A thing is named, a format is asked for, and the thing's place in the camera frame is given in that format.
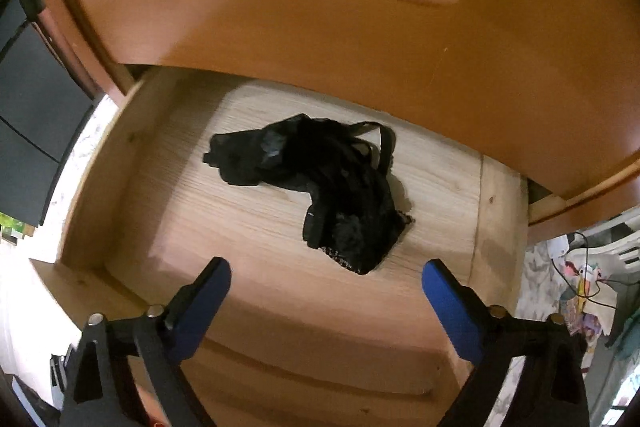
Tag wooden drawer with short front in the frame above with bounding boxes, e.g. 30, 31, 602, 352
45, 0, 640, 202

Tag pile of colourful toys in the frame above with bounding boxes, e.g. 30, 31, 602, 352
550, 252, 626, 338

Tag wooden nightstand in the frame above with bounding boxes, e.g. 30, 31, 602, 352
30, 0, 640, 228

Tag black lace underwear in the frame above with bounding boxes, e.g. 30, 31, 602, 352
202, 113, 416, 277

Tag green colourful boxes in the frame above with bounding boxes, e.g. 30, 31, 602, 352
0, 211, 32, 244

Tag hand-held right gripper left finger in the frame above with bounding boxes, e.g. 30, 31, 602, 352
60, 257, 232, 427

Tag white openwork chair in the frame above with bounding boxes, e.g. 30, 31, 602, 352
562, 214, 640, 270

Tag black cable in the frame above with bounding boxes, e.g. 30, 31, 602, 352
550, 232, 621, 309

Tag dark grey wardrobe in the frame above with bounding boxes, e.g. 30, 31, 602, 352
0, 0, 101, 228

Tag wooden drawer with tall front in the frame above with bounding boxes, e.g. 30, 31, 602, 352
30, 67, 532, 427

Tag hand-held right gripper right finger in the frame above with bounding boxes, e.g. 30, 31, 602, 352
421, 258, 588, 427

